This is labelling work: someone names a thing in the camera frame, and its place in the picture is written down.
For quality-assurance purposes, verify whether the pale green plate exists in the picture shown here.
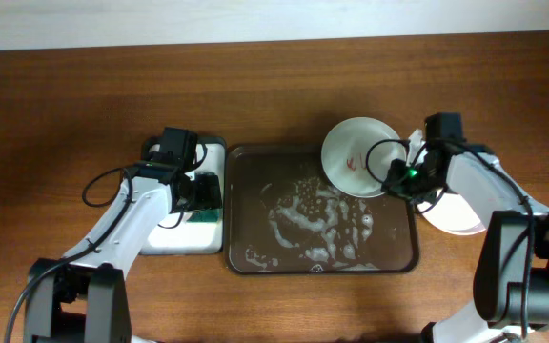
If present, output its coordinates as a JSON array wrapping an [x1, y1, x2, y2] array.
[[321, 117, 406, 198]]

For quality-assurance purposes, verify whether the white front plate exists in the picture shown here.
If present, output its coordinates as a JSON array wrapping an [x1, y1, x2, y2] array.
[[436, 224, 486, 236]]

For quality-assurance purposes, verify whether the pinkish white plate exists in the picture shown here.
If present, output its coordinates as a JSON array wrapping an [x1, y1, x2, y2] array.
[[417, 193, 484, 229]]

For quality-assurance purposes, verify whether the brown plastic tray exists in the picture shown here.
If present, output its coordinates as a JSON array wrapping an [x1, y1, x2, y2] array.
[[224, 145, 420, 275]]

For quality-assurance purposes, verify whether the white soapy water tray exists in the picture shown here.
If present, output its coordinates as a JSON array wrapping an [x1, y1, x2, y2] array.
[[140, 136, 227, 255]]

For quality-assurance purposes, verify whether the yellow green sponge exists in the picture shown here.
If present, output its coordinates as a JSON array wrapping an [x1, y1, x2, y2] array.
[[187, 209, 220, 223]]

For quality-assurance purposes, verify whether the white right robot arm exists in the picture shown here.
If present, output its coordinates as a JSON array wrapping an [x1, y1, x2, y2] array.
[[382, 112, 549, 342]]

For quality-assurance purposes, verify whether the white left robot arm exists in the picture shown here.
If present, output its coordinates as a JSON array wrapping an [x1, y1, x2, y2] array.
[[12, 128, 226, 342]]

